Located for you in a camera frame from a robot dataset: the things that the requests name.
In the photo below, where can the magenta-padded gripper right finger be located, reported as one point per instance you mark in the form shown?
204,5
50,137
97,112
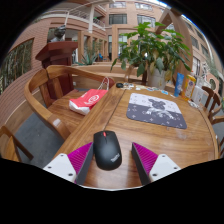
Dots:
163,165

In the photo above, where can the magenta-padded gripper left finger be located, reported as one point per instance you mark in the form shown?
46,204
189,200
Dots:
60,165

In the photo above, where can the black computer mouse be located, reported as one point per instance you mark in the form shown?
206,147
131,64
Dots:
107,150

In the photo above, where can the grey white printed mouse pad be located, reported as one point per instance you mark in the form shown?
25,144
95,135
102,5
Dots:
156,111

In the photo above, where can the wooden chair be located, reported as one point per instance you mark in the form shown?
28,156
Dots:
10,146
207,95
218,110

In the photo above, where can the wooden armchair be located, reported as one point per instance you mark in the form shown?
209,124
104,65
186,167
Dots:
60,108

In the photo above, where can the red paper shopping bag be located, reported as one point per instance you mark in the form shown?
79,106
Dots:
85,101

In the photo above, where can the small white plastic packet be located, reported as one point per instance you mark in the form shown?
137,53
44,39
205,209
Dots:
194,104

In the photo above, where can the blue square sticker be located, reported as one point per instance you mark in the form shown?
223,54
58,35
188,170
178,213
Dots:
164,92

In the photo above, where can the cream sticker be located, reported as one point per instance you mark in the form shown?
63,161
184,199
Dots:
140,87

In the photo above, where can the blue tube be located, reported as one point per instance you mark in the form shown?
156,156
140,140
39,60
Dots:
179,85

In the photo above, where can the yellow liquid bottle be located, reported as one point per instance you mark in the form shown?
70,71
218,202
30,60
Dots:
189,87

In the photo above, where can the small black key fob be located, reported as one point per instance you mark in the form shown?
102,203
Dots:
119,85

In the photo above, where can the dark red wooden lectern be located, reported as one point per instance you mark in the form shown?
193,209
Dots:
58,63

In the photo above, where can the potted green plant white pot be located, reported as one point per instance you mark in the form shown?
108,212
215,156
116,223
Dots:
151,50

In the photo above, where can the grey bust statue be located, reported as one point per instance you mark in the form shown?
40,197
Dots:
59,34

